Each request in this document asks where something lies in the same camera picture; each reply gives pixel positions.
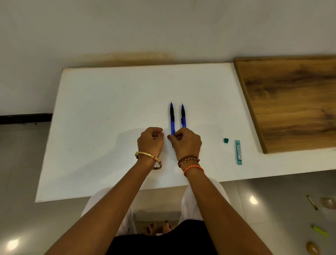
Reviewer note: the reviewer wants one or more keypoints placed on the person's right hand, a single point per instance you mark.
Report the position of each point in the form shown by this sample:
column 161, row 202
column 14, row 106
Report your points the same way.
column 187, row 144

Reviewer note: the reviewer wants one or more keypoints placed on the person's left hand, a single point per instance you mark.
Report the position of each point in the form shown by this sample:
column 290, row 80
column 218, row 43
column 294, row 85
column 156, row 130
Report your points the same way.
column 149, row 143

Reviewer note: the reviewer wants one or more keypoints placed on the green lead refill case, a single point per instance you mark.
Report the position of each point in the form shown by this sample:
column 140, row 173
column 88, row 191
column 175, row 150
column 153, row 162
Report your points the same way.
column 238, row 152

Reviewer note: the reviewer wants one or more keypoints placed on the person's right forearm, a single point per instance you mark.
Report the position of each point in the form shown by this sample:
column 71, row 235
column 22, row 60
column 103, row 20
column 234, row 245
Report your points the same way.
column 225, row 215

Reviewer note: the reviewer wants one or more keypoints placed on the person's left forearm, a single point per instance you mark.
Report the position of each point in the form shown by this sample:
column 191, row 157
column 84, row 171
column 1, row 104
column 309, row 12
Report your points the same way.
column 105, row 210

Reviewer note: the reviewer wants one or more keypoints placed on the person's right foot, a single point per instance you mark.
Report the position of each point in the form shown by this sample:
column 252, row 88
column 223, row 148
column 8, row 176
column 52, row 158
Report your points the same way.
column 168, row 228

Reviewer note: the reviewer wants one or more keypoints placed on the person's foot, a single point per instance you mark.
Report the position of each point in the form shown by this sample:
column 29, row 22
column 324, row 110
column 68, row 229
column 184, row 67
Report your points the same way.
column 168, row 228
column 150, row 229

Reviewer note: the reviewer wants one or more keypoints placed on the person's left foot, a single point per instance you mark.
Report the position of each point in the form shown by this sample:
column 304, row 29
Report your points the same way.
column 150, row 229

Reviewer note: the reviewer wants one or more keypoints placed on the gold bangle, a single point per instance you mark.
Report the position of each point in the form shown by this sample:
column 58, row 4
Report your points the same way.
column 147, row 155

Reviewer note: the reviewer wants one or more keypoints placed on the white trousers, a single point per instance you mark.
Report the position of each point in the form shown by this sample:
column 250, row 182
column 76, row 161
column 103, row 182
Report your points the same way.
column 189, row 205

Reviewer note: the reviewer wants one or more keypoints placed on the black tunic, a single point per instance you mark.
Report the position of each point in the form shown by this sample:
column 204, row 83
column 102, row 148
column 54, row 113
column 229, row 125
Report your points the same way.
column 170, row 244

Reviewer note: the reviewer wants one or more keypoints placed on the wooden board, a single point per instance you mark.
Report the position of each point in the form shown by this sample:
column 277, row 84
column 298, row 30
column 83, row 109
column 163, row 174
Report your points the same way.
column 294, row 102

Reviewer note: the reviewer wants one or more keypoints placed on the black skirting strip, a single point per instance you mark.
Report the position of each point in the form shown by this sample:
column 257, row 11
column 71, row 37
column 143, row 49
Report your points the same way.
column 26, row 118

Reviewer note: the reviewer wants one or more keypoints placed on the small wooden stick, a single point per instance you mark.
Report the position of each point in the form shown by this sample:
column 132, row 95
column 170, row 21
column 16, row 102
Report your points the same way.
column 312, row 202

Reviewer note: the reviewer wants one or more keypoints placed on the brown round floor object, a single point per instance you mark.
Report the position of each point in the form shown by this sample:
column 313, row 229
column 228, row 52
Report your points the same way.
column 328, row 203
column 313, row 249

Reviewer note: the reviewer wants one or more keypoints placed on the yellow green marker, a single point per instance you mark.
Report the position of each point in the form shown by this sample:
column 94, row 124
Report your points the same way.
column 320, row 230

